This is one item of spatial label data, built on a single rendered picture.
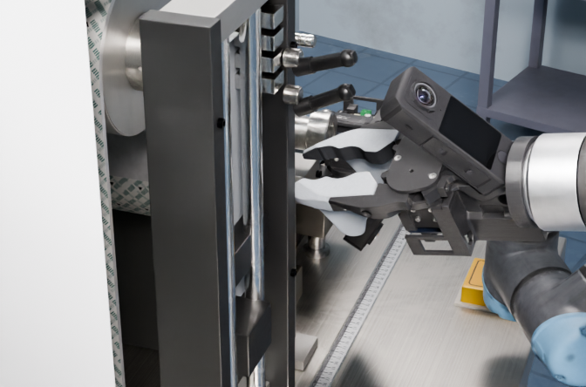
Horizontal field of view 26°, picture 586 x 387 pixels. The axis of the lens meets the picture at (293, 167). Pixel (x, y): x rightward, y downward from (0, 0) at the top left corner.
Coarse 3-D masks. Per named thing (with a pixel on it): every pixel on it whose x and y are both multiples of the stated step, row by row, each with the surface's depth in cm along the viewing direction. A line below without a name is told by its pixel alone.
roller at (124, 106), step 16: (128, 0) 99; (144, 0) 102; (160, 0) 105; (112, 16) 97; (128, 16) 100; (112, 32) 98; (128, 32) 100; (112, 48) 98; (112, 64) 99; (112, 80) 99; (112, 96) 99; (128, 96) 102; (112, 112) 100; (128, 112) 103; (144, 112) 106; (112, 128) 101; (128, 128) 103; (144, 128) 106
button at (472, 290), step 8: (472, 264) 152; (480, 264) 152; (472, 272) 150; (480, 272) 150; (472, 280) 148; (480, 280) 148; (464, 288) 147; (472, 288) 147; (480, 288) 147; (464, 296) 148; (472, 296) 148; (480, 296) 147; (480, 304) 148
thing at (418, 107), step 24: (408, 72) 96; (408, 96) 95; (432, 96) 96; (384, 120) 96; (408, 120) 95; (432, 120) 96; (456, 120) 97; (480, 120) 99; (432, 144) 96; (456, 144) 96; (480, 144) 97; (504, 144) 99; (456, 168) 97; (480, 168) 97; (504, 168) 98; (480, 192) 98
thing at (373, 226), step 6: (366, 222) 138; (372, 222) 137; (378, 222) 137; (366, 228) 138; (372, 228) 138; (378, 228) 140; (366, 234) 138; (372, 234) 139; (378, 234) 140; (348, 240) 140; (354, 240) 139; (360, 240) 139; (366, 240) 139; (372, 240) 140; (354, 246) 140; (360, 246) 139
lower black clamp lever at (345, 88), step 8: (336, 88) 94; (344, 88) 93; (352, 88) 94; (312, 96) 95; (320, 96) 94; (328, 96) 94; (336, 96) 94; (344, 96) 93; (352, 96) 93; (304, 104) 95; (312, 104) 95; (320, 104) 94; (328, 104) 94; (296, 112) 95; (304, 112) 95; (312, 112) 95
